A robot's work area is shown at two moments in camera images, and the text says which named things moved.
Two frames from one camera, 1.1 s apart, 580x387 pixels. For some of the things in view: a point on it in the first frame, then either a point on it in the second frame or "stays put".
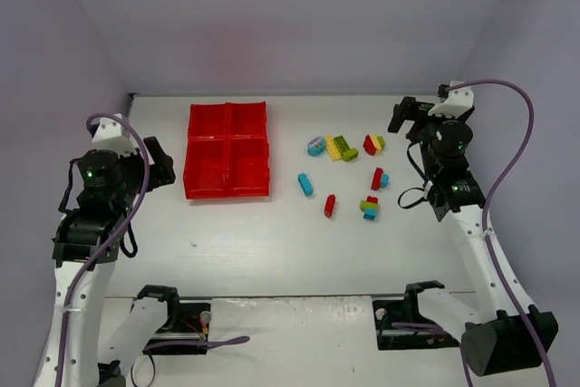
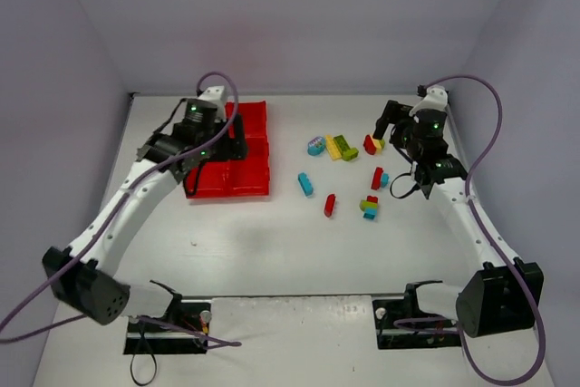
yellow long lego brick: (333, 148) stays put
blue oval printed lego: (316, 146) stays put
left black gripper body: (154, 163) -> (236, 141)
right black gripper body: (409, 113) -> (390, 112)
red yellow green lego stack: (373, 144) stays put
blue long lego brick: (305, 184) stays put
